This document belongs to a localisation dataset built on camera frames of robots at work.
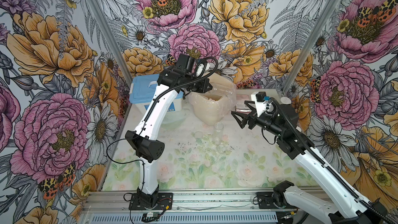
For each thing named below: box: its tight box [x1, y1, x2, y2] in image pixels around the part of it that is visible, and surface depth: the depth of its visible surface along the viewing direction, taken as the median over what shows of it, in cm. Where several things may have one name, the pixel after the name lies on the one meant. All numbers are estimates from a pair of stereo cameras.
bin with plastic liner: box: [188, 73, 237, 126], surface depth 85 cm
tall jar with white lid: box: [279, 96, 292, 105], surface depth 96 cm
